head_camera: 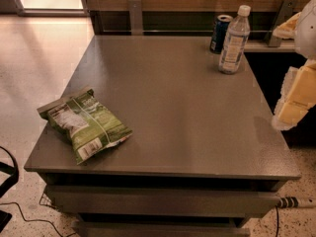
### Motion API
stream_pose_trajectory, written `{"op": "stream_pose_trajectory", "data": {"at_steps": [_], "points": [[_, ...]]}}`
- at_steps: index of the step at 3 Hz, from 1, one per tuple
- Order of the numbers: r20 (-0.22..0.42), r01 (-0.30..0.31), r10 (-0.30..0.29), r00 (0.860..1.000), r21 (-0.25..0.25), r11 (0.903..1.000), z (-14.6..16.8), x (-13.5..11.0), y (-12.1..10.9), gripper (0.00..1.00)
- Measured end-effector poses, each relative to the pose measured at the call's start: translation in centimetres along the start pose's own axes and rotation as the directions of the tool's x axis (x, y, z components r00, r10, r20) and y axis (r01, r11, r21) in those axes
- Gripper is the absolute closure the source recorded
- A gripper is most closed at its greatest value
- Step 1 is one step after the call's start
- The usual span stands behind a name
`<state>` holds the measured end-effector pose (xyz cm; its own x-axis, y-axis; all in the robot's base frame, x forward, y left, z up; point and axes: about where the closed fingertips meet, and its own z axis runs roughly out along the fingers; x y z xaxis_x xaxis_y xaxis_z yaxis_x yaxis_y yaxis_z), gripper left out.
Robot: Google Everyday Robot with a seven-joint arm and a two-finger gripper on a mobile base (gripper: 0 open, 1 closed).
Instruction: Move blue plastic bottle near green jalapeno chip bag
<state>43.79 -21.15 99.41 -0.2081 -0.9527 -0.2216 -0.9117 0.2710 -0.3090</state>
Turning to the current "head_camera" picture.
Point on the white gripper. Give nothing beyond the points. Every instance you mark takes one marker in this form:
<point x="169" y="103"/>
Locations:
<point x="306" y="34"/>

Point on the clear plastic water bottle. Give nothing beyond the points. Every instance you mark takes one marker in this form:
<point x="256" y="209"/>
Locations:
<point x="235" y="40"/>

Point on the green jalapeno chip bag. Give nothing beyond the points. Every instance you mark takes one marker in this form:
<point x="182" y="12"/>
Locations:
<point x="88" y="124"/>

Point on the blue soda can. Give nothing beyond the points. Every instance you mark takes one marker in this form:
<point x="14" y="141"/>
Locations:
<point x="221" y="24"/>

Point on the grey drawer cabinet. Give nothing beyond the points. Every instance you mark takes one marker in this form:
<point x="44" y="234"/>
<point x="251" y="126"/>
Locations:
<point x="193" y="128"/>

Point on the upper grey drawer front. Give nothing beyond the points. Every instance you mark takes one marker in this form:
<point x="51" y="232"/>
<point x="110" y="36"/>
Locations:
<point x="162" y="202"/>

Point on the grey drawer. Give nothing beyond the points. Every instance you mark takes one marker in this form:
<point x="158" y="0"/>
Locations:
<point x="162" y="202"/>
<point x="103" y="229"/>

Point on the lower grey drawer front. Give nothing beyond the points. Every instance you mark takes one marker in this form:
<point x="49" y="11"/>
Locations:
<point x="103" y="229"/>

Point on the black chair base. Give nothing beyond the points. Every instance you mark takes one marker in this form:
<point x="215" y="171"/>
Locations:
<point x="7" y="184"/>

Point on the right metal wall bracket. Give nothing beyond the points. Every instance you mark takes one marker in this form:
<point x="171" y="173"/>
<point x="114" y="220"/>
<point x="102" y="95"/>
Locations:
<point x="285" y="11"/>

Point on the metal wall bracket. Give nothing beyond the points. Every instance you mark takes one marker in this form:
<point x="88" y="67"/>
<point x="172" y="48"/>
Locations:
<point x="285" y="11"/>
<point x="135" y="17"/>

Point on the striped cable connector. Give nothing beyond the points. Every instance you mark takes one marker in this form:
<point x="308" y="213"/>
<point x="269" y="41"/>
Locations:
<point x="297" y="202"/>

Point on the left metal wall bracket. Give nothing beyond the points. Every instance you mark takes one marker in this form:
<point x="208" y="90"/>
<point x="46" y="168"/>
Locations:
<point x="135" y="17"/>

